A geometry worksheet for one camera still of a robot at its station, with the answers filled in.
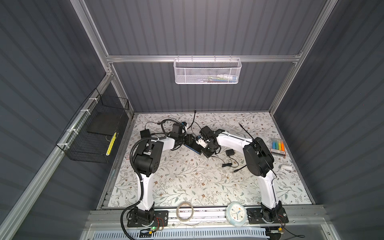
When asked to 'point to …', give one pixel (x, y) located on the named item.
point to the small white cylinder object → (287, 168)
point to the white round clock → (236, 213)
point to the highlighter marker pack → (278, 147)
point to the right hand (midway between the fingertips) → (207, 154)
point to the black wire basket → (91, 134)
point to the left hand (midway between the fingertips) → (191, 138)
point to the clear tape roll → (184, 211)
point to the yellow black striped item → (111, 143)
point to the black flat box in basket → (106, 123)
